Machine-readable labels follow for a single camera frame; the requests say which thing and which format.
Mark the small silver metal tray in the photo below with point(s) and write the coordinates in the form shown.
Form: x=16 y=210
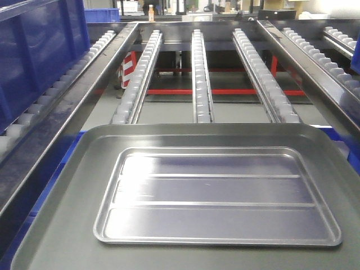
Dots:
x=254 y=196

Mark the black box in background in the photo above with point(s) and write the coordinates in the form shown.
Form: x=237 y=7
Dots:
x=276 y=14

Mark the large grey serving tray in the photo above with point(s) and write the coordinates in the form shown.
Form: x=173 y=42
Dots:
x=61 y=236

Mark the red white striped sign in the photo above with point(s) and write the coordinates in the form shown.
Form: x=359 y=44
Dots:
x=126 y=69

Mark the orange bottle in background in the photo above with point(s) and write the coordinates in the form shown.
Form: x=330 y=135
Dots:
x=151 y=13

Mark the distant blue bin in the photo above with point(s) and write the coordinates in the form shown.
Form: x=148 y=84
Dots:
x=102 y=15

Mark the blue plastic bin upper left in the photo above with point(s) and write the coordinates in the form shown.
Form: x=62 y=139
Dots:
x=40 y=41

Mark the centre roller conveyor rail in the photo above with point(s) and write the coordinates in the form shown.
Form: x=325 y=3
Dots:
x=203 y=110

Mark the roller conveyor rail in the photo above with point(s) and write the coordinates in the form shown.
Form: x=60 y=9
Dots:
x=133 y=97
x=203 y=110
x=277 y=106

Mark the red floor frame bar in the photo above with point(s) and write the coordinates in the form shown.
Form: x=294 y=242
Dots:
x=241 y=91

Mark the left roller conveyor rail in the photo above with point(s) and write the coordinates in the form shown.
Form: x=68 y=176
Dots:
x=133 y=97

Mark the right roller conveyor rail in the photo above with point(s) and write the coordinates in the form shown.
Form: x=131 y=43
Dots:
x=277 y=106

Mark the right steel divider rail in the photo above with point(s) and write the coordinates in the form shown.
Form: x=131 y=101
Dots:
x=338 y=105

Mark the far right roller rail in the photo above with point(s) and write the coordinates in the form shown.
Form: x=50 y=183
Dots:
x=332 y=68

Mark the outermost right roller rail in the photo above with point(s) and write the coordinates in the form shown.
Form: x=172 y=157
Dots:
x=342 y=40

